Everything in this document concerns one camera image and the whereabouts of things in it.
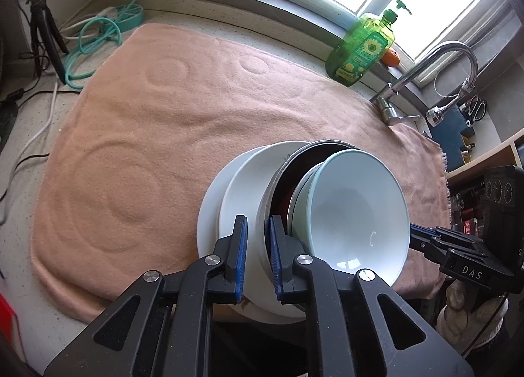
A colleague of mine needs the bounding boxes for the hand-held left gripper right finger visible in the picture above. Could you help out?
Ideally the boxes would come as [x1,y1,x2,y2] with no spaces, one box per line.
[267,214,476,377]

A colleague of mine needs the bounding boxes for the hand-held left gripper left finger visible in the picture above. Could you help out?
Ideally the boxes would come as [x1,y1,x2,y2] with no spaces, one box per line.
[43,213,249,377]

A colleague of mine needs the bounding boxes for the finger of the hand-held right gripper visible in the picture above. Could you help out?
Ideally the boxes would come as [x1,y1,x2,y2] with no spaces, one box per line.
[410,224,488,261]

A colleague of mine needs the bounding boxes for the white leaf-print plate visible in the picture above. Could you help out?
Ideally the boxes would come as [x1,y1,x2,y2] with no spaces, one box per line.
[197,156,308,322]

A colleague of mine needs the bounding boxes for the red steel bowl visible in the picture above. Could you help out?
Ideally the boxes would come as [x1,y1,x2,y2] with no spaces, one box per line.
[270,144,353,239]

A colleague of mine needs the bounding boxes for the small floral deep plate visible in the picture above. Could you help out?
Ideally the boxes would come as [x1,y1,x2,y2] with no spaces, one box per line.
[218,140,309,316]

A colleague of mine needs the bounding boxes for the large steel bowl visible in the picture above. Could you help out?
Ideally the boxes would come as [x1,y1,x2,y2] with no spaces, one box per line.
[256,140,363,316]

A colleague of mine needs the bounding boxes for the light blue bowl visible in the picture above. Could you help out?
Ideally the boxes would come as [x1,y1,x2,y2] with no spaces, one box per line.
[292,149,411,285]

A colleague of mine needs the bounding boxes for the person's right hand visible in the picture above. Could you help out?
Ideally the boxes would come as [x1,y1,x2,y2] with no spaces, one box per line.
[436,279,510,347]

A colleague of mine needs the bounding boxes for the black gauge box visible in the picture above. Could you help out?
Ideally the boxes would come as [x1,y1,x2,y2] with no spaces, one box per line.
[483,164,524,208]

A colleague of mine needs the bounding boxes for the wooden shelf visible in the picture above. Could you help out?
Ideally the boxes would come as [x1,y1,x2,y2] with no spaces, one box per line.
[444,127,524,239]

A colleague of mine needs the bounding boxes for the scissors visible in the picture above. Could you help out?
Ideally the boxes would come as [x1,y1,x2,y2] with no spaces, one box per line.
[460,95,489,124]

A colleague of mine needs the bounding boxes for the pink towel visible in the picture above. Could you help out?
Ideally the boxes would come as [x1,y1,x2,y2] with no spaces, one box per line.
[30,23,451,322]

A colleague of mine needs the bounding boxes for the chrome faucet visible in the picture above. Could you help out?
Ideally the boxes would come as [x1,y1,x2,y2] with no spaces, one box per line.
[368,42,479,127]

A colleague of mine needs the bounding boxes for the green dish soap bottle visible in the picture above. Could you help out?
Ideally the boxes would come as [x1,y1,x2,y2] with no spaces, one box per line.
[325,0,412,87]

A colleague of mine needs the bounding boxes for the red box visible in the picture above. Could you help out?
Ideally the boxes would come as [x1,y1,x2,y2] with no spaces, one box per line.
[0,293,20,339]

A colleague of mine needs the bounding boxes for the dark green round pad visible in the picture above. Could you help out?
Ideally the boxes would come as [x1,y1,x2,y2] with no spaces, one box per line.
[0,99,18,149]

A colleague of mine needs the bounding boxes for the metal sprayer hose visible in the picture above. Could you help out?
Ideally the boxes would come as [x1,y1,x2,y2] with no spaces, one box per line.
[426,78,476,127]

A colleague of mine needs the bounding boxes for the black cable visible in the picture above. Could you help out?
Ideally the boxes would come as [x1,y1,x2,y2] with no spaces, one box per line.
[0,54,83,202]

